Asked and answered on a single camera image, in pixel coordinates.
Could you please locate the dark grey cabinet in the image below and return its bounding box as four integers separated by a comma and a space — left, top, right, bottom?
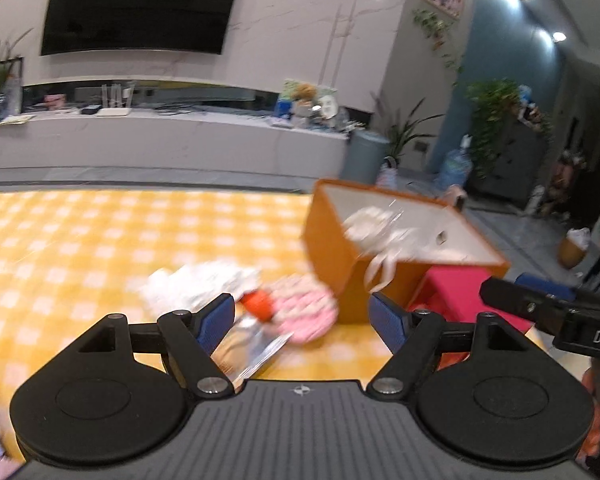
489, 114, 552, 207

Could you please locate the pink space heater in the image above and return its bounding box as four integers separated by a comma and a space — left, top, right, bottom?
442, 185, 469, 209

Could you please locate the red box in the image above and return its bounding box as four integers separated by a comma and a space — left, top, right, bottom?
414, 266, 536, 367

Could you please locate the teddy bear gift display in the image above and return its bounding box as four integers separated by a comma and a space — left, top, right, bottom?
278, 78, 339, 129

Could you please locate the yellow checkered mat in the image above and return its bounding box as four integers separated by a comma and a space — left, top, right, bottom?
0, 189, 556, 463

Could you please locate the orange toy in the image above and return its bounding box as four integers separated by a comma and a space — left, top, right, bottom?
240, 289, 276, 322

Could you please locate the long-leaf potted plant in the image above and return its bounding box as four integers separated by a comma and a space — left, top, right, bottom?
374, 94, 444, 169

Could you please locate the white crumpled tissue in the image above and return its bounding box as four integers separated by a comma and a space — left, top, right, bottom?
140, 259, 262, 314

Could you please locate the clear plastic bag with papers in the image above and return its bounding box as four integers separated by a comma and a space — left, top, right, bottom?
344, 205, 431, 294

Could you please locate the orange cardboard box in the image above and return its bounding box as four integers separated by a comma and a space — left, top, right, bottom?
302, 178, 511, 325

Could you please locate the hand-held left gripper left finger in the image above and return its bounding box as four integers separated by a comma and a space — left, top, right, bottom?
55, 292, 237, 398

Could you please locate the leafy plant on cabinet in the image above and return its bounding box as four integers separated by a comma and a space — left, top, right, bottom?
467, 79, 524, 181

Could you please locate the white marble television console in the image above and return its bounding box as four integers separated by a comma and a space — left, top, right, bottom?
0, 109, 352, 182

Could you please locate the white router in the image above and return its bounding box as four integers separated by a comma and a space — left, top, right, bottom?
96, 82, 134, 118

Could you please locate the purple fuzzy clothing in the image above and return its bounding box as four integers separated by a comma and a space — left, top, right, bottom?
0, 455, 27, 480

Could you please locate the pink checkered cloth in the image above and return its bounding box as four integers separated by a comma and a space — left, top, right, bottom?
267, 275, 339, 345

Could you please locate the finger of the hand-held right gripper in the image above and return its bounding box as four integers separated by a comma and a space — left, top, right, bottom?
515, 272, 577, 295
479, 277, 578, 335

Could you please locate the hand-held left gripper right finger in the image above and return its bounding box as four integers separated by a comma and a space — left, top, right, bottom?
367, 292, 551, 399

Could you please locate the blue water jug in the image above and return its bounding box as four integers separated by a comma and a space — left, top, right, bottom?
437, 135, 474, 189

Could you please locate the grey trash bin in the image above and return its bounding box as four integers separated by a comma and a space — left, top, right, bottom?
342, 129, 387, 186

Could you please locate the teddy bear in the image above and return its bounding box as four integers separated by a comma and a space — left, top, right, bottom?
292, 82, 319, 104

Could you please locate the hanging vine plant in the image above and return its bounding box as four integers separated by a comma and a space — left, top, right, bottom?
412, 7, 464, 74

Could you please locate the wall television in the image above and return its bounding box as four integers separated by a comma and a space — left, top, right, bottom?
41, 0, 246, 56

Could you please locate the potted grass plant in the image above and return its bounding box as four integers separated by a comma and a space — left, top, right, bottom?
0, 29, 34, 112

